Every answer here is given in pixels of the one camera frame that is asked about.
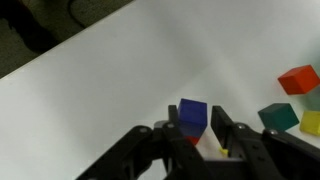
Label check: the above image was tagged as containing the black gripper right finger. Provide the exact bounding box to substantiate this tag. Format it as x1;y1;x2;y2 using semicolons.
210;105;320;180

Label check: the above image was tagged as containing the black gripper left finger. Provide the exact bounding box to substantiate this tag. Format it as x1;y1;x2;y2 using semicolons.
75;104;216;180

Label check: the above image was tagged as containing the blue cube block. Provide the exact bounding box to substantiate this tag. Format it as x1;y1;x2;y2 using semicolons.
176;97;209;139

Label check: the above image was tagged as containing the dark green cube block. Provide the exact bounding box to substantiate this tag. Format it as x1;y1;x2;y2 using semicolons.
257;102;300;132

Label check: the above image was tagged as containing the yellow cube block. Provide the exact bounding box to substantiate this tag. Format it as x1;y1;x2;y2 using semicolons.
218;146;230;158
299;110;320;137

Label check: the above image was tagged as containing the green plastic bowl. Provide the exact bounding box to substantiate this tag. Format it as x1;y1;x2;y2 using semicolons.
303;87;320;112

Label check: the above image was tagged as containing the small red cube block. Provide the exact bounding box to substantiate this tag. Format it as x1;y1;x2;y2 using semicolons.
277;64;320;96

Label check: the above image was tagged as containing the black stand foot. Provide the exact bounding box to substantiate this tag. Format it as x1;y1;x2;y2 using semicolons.
0;0;60;55

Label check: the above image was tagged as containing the black floor cable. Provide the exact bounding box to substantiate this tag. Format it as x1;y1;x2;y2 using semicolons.
67;0;88;29

